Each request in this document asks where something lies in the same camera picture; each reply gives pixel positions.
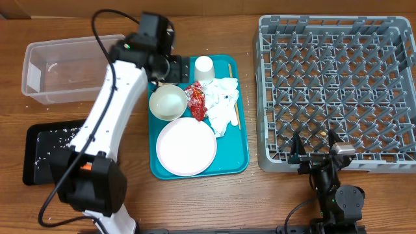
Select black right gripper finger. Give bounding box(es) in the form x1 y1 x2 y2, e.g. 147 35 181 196
328 129 343 153
291 131 306 156

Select cream bowl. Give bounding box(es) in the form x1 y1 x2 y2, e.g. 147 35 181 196
149 85 187 122

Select red snack wrapper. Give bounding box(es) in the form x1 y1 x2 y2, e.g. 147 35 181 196
184 81 207 122

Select white napkin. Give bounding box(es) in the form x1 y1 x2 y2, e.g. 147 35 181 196
201 77 239 138

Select orange carrot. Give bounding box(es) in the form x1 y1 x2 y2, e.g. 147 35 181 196
81 163 92 171

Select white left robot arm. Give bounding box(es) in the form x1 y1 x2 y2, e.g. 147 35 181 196
38 30 189 233

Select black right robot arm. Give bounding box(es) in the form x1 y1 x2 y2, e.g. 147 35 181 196
283 129 366 233

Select grey dishwasher rack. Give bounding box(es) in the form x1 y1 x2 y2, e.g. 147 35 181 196
253 15 415 173

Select white cup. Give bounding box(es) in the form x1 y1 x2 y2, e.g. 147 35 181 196
194 56 215 83

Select wooden chopstick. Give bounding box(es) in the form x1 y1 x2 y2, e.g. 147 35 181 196
228 64 241 130

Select teal serving tray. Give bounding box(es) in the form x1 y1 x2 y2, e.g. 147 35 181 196
148 55 250 180

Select white plate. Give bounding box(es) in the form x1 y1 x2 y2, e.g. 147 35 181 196
156 117 217 177

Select clear plastic bin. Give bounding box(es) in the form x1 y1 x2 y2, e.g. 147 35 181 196
21 36 108 105

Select black tray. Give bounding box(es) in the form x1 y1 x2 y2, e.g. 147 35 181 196
22 120 85 186

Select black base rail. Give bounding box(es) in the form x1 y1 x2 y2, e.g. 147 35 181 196
139 226 367 234

